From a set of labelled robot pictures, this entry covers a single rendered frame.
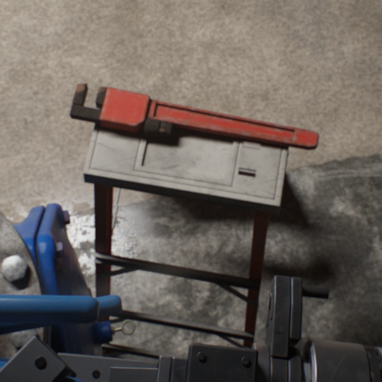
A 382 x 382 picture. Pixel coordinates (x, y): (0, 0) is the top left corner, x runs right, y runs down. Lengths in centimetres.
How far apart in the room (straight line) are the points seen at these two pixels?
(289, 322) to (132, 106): 89
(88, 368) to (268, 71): 230
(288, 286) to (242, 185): 81
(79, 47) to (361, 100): 102
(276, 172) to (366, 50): 155
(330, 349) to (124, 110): 90
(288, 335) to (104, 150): 89
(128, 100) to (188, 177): 18
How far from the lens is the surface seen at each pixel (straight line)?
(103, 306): 65
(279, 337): 63
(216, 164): 145
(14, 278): 129
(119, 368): 63
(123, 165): 145
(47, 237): 150
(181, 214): 265
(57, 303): 47
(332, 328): 260
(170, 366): 60
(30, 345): 45
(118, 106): 146
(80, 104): 147
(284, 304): 63
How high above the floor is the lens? 253
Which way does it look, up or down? 71 degrees down
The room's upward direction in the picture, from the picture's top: 1 degrees clockwise
